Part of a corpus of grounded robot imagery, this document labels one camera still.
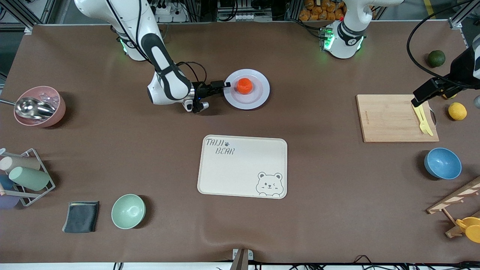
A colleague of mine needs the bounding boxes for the white power strip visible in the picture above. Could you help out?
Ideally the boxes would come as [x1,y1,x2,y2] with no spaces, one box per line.
[152,0,188,23]

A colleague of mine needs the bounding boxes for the white round plate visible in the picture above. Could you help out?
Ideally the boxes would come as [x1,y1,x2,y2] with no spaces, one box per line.
[223,69,270,110]

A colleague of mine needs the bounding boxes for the wooden cutting board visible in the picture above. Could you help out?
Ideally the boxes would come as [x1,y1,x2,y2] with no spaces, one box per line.
[356,94,440,143]

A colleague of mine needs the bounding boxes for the bag of orange snacks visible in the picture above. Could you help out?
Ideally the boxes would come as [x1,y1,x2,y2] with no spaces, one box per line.
[299,0,347,21]

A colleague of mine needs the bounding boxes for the purple cup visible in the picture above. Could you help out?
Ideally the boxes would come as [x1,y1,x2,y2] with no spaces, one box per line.
[0,193,20,209]

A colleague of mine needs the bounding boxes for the black cable bundle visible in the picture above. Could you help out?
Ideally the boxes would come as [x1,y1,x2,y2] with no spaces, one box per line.
[352,255,480,270]

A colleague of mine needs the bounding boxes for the metal scoop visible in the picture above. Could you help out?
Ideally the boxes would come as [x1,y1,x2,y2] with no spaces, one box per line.
[0,97,56,120]

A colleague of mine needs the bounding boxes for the yellow plastic fork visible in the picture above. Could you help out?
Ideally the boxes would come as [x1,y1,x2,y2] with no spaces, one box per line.
[414,106,430,135]

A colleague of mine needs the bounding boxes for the cream tray with bear print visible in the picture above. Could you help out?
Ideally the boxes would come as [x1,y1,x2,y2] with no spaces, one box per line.
[197,135,288,199]

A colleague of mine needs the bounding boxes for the metal table clamp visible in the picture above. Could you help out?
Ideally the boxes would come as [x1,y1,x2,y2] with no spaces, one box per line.
[229,248,254,270]

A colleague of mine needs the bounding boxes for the beige cup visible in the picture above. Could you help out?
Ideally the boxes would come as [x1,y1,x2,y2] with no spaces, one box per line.
[0,156,41,173]

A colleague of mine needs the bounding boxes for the narrow white socket strip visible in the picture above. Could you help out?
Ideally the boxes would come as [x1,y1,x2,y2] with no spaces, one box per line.
[218,12,252,21]

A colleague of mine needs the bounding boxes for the metal wire cup rack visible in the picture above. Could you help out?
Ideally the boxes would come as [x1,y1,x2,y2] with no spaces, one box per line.
[0,148,56,207]

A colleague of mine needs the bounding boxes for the pink bowl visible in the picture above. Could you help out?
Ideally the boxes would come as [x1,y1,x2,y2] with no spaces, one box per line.
[14,86,66,128]

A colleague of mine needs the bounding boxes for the yellow plastic cup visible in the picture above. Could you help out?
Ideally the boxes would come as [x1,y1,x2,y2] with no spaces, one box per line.
[456,217,480,243]

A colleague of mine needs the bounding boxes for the blue bowl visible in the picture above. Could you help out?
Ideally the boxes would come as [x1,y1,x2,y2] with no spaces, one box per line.
[424,147,462,180]

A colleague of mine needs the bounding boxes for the pale green cup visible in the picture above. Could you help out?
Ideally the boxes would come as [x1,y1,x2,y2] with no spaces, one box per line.
[9,166,50,191]

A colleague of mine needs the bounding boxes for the wooden dish rack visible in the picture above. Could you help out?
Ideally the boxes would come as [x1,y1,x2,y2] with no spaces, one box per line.
[426,176,480,239]

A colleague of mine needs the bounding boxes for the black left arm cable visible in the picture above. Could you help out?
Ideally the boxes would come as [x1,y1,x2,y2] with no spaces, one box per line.
[407,0,480,80]

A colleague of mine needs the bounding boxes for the yellow plastic knife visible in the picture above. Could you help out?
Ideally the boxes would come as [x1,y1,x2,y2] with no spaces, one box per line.
[418,103,434,137]

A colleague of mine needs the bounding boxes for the dark grey folded cloth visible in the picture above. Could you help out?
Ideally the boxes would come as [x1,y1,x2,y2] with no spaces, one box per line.
[62,201,100,234]

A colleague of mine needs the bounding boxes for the orange fruit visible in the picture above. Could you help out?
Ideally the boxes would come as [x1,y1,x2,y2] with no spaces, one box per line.
[237,78,254,94]

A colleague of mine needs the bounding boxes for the green lime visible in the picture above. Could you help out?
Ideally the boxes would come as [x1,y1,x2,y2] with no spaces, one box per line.
[428,50,446,68]

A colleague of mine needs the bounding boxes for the pale green bowl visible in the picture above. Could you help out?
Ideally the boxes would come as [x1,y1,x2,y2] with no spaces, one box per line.
[111,194,146,230]

